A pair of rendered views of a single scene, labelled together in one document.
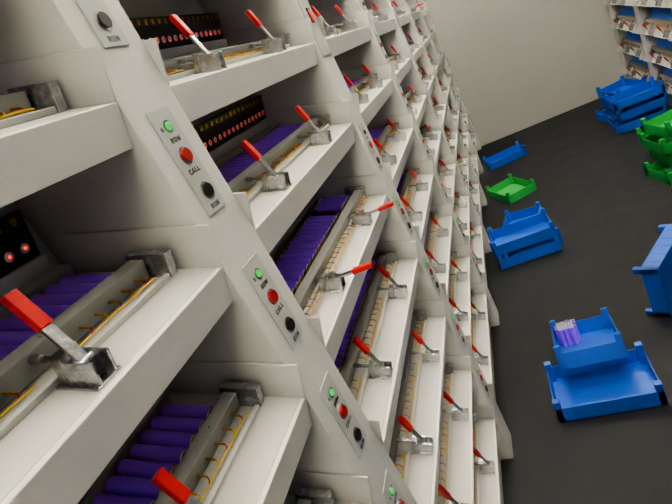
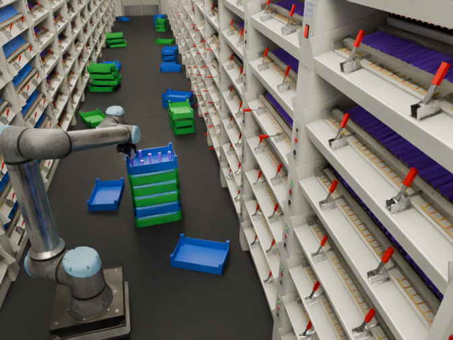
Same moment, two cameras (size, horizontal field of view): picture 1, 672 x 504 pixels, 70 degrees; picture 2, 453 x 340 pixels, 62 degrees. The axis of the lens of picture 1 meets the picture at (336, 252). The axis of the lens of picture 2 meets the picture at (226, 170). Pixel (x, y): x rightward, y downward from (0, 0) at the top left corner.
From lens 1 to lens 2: 2.17 m
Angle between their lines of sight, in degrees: 120
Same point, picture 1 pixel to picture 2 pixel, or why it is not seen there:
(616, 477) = (212, 330)
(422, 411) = (264, 197)
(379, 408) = (253, 144)
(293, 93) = not seen: hidden behind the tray
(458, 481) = (260, 227)
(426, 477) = (252, 180)
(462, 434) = (266, 245)
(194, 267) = not seen: hidden behind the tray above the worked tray
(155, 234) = not seen: hidden behind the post
